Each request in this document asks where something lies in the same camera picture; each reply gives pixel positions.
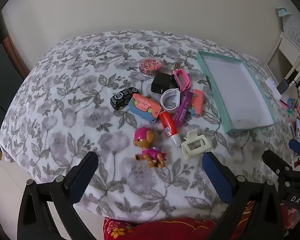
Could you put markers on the white wooden furniture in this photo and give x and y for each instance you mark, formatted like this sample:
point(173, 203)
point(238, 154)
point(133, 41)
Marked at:
point(292, 52)

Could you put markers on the dark grey cabinet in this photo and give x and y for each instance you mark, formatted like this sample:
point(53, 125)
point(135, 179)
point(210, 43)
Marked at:
point(0, 80)

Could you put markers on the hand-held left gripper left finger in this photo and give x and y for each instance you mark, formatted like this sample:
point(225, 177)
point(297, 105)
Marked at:
point(83, 177)

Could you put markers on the grey floral blanket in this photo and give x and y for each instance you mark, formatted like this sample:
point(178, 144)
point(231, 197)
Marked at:
point(65, 105)

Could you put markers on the pink smartwatch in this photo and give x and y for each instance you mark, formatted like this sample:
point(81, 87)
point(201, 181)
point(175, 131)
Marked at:
point(181, 80)

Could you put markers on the teal cardboard box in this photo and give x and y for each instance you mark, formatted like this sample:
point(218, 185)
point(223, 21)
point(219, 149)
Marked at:
point(232, 90)

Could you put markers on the printed orange blue fidget toy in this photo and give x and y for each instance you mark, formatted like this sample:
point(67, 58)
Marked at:
point(142, 106)

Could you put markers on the gold patterned lighter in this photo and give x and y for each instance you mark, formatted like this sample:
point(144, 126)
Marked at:
point(177, 66)

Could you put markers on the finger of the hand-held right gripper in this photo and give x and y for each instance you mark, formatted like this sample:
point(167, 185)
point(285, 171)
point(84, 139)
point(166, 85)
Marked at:
point(275, 161)
point(298, 146)

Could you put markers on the white power adapter box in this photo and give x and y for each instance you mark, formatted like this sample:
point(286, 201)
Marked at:
point(271, 85)

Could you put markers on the dark grey power bank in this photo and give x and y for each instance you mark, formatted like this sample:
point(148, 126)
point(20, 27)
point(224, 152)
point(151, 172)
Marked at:
point(283, 86)

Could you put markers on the clear round pink case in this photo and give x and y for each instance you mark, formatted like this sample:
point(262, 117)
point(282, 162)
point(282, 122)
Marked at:
point(150, 66)

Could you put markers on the black toy car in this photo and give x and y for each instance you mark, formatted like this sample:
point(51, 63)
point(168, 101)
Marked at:
point(122, 97)

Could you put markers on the pink puppy toy figure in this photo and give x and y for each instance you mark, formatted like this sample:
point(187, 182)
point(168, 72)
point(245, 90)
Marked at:
point(142, 136)

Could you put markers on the brown wooden bed frame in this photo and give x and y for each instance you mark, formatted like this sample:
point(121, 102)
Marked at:
point(15, 55)

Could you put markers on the purple lighter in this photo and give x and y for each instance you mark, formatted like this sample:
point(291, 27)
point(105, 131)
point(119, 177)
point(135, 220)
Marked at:
point(182, 110)

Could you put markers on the round blue tin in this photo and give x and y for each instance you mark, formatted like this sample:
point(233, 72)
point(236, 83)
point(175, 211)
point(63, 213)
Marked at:
point(291, 103)

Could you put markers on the white wristband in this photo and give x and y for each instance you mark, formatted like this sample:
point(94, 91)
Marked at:
point(177, 98)

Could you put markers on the red floral cloth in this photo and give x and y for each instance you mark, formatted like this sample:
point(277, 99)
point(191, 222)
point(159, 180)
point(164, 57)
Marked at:
point(165, 230)

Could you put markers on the black charger plug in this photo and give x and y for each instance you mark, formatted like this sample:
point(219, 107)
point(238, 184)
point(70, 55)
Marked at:
point(160, 83)

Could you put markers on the cream hair claw clip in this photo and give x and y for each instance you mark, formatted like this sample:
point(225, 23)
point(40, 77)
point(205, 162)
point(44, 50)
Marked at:
point(190, 151)

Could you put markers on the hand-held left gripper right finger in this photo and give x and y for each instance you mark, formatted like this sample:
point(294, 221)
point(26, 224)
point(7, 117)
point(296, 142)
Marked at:
point(217, 177)

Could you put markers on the pale blue wall sticker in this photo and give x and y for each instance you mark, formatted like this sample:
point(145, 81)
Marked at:
point(283, 11)

